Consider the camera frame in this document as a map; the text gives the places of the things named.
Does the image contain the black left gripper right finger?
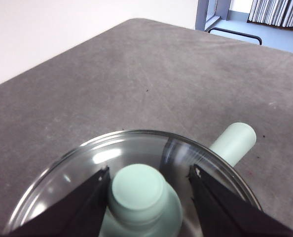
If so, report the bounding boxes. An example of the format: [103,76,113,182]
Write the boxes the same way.
[189,164,293,237]

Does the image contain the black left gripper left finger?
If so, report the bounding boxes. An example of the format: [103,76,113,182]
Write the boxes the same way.
[9,166,110,237]

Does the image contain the glass lid with green knob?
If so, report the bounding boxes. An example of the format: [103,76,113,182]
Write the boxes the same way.
[3,129,263,237]

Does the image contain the white vertical blinds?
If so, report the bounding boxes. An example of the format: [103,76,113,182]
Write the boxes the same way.
[246,0,293,32]

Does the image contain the green steamer pot with handle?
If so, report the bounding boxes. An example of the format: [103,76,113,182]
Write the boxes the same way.
[209,122,257,167]

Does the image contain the black metal tube frame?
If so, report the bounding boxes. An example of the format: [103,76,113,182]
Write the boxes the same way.
[207,27,263,45]

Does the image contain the blue-grey door frame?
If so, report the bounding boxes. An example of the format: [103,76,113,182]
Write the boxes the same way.
[195,0,232,32]

